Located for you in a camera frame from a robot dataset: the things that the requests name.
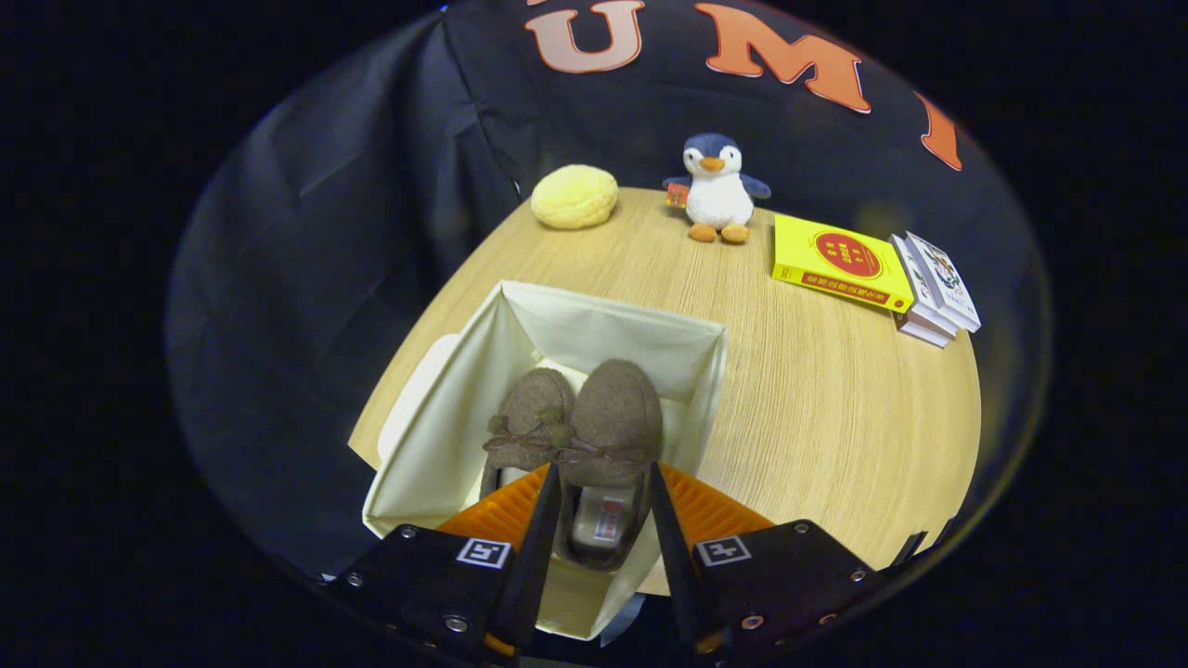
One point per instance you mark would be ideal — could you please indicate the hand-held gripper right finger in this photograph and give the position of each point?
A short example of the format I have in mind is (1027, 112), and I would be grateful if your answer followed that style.
(676, 575)

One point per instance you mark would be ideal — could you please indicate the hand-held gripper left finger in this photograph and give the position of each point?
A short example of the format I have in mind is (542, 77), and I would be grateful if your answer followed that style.
(534, 575)

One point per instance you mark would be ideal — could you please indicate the cream fabric storage box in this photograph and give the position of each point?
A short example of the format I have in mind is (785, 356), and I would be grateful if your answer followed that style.
(603, 329)

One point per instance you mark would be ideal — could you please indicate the brown felt shoe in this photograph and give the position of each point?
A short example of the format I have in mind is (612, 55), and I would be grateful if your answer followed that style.
(617, 408)
(534, 404)

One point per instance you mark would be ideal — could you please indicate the black backdrop cloth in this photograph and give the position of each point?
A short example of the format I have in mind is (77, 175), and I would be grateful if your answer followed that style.
(325, 278)

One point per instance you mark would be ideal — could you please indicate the yellow bread plush toy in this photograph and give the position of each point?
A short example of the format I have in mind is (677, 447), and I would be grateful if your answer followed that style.
(574, 197)

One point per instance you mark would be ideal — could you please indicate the yellow book with red circle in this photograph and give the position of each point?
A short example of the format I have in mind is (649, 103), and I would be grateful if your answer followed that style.
(817, 255)

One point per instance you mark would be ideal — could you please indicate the cream storage box lid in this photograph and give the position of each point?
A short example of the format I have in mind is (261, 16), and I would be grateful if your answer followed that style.
(413, 399)

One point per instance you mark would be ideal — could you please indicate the penguin plush toy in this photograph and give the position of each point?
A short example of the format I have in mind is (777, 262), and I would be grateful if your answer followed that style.
(716, 199)

